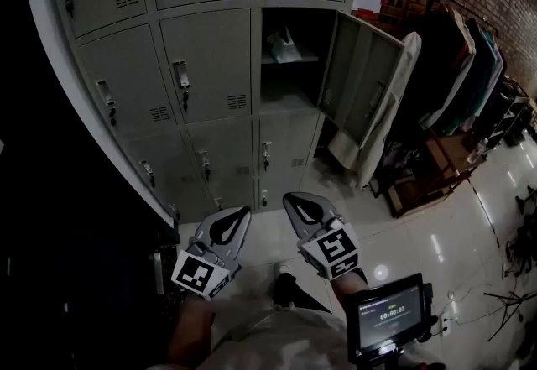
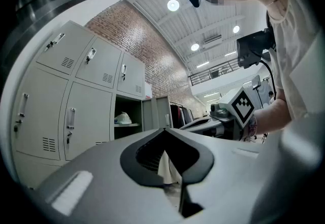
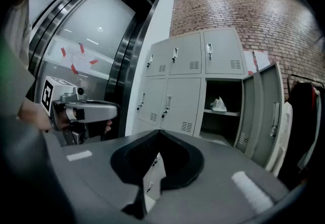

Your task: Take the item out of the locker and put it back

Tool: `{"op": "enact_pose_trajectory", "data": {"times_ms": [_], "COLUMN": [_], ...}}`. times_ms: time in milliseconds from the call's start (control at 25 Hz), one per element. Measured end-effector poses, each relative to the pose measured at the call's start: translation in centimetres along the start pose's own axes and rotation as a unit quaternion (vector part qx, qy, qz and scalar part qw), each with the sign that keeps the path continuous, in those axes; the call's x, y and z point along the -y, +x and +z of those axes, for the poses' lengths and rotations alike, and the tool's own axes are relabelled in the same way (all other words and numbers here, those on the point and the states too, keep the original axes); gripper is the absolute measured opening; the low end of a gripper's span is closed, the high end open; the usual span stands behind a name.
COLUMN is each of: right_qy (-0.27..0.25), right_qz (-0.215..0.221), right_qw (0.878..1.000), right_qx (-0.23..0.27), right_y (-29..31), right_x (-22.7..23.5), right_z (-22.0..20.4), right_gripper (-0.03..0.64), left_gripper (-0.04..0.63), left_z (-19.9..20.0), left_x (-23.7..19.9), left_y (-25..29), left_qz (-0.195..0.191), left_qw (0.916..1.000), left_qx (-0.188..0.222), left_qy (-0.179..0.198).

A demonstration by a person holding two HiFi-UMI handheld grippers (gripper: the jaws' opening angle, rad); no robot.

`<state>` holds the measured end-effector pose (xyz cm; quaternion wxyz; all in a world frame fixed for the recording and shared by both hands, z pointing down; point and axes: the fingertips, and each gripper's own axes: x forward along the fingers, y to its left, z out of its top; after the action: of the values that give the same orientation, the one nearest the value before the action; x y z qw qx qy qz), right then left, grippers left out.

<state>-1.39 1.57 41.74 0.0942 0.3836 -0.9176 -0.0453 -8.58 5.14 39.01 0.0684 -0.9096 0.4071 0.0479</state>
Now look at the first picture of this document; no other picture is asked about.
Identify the clear plastic bottle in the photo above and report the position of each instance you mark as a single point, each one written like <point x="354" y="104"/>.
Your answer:
<point x="478" y="152"/>

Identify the grey locker door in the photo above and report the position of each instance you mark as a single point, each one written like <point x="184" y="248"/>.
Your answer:
<point x="356" y="79"/>

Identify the person's white shirt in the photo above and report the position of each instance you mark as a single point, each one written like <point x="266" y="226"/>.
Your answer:
<point x="285" y="343"/>

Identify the black metal shelf rack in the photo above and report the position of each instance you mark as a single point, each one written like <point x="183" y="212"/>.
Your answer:
<point x="509" y="112"/>

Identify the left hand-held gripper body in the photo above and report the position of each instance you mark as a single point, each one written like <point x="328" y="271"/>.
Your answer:
<point x="193" y="272"/>

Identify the person's right forearm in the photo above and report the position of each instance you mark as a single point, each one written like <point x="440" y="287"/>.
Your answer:
<point x="350" y="290"/>

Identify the brown wooden stool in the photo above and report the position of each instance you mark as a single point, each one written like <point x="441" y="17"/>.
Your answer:
<point x="444" y="167"/>

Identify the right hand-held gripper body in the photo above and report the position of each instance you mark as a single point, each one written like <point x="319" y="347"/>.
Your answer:
<point x="335" y="248"/>

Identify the grey metal locker cabinet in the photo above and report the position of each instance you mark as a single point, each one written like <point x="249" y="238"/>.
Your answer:
<point x="210" y="66"/>

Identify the clothes rack with garments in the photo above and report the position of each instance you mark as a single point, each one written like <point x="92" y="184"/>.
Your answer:
<point x="465" y="66"/>

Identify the black chair base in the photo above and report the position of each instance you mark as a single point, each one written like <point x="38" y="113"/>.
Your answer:
<point x="528" y="200"/>

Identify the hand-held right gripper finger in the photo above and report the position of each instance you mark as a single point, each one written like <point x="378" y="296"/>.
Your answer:
<point x="325" y="212"/>
<point x="295" y="225"/>

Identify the black tripod stand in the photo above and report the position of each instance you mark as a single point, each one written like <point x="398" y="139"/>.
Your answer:
<point x="509" y="302"/>

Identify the clear plastic bag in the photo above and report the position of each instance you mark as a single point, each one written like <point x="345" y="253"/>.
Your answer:
<point x="284" y="50"/>

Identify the black mounted screen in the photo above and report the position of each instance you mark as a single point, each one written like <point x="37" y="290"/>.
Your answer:
<point x="390" y="316"/>

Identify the white power strip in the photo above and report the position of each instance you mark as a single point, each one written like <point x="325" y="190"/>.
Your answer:
<point x="444" y="323"/>

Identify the person's shoe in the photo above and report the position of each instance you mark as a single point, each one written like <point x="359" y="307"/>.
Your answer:
<point x="283" y="269"/>

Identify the person's left forearm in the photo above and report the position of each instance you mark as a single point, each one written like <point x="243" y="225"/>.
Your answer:
<point x="191" y="326"/>

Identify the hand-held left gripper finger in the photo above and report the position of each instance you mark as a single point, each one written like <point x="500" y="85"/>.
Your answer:
<point x="241" y="236"/>
<point x="201" y="230"/>

